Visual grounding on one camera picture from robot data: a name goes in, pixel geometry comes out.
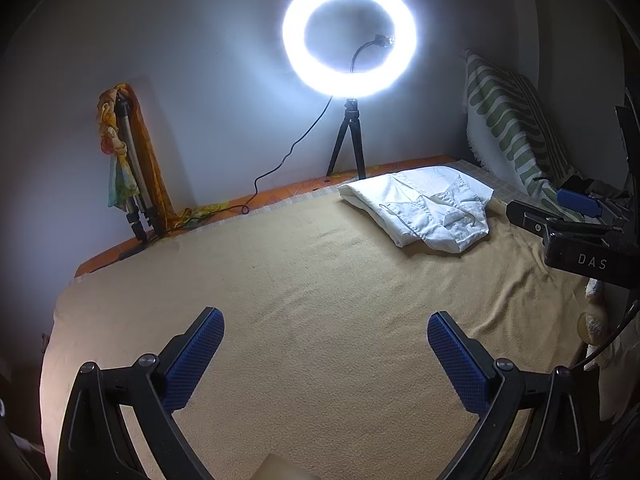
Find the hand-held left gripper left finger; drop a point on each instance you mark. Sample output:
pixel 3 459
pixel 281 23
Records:
pixel 197 355

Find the orange cloth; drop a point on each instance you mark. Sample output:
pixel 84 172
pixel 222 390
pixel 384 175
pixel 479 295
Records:
pixel 150 150

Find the green and white striped pillow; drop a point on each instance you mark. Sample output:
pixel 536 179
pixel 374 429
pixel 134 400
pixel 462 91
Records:
pixel 500 120

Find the beige blanket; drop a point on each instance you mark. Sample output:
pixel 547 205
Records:
pixel 300 285

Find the colourful printed scarf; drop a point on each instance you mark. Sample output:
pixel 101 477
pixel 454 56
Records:
pixel 117 175

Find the white long-sleeved shirt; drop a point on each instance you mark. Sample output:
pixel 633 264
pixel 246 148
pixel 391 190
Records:
pixel 425 210

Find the orange mattress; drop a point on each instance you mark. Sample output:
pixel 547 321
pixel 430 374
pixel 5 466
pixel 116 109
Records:
pixel 280 192

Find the white fluffy cloth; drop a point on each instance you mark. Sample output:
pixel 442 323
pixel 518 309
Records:
pixel 612 390

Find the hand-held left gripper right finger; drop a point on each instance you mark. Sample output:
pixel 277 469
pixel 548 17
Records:
pixel 457 360

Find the black gooseneck phone holder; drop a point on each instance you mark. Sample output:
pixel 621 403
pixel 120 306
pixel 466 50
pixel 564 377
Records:
pixel 356 55

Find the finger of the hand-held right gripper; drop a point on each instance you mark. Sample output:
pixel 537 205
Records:
pixel 530 220
pixel 575 200

